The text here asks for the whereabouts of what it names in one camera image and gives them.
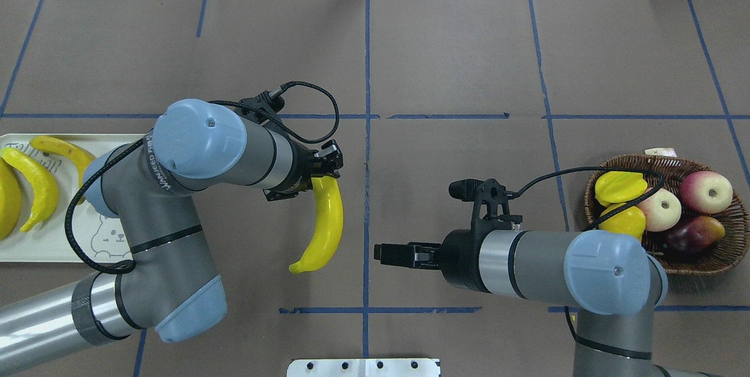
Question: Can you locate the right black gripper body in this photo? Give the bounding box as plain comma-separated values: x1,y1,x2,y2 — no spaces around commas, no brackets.
437,229,487,293

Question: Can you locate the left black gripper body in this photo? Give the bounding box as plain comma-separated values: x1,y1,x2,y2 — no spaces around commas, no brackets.
264,145,329,202

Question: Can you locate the yellow banana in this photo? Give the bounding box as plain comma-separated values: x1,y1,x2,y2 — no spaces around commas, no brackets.
30,135,96,189
2,147,59,233
1,158,22,240
288,176,345,274

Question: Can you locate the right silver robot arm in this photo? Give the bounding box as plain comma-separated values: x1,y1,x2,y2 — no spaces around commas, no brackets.
373,230,701,376

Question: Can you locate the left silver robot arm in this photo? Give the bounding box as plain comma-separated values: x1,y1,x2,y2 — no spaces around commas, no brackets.
2,99,343,376

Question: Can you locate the basket paper tag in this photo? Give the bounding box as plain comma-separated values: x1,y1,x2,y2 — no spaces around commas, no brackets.
645,147,678,158

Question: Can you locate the yellow starfruit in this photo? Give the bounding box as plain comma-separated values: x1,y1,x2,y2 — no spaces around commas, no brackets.
594,171,649,207

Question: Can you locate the pink peach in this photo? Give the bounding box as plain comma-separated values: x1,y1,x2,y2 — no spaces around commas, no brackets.
637,188,683,232

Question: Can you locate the white Taiji Bear tray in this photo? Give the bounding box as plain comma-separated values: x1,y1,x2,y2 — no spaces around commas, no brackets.
1,133,131,264

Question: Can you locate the red mango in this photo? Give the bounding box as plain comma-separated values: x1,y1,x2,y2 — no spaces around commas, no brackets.
663,216,725,255

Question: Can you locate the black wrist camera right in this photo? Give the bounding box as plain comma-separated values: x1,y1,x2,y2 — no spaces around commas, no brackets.
448,179,523,235

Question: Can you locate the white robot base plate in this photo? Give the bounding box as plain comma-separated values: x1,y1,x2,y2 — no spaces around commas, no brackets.
287,358,442,376

